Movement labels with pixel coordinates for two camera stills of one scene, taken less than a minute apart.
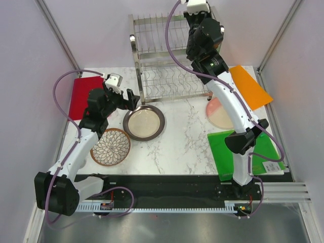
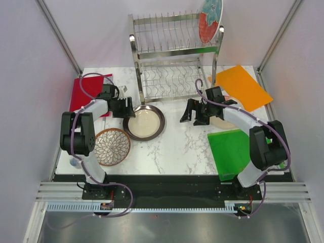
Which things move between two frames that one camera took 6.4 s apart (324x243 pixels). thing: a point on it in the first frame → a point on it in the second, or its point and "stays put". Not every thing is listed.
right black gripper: x=189 y=18 → x=193 y=104
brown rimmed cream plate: x=144 y=123 stays put
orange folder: x=253 y=93 stays put
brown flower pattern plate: x=112 y=149 stays put
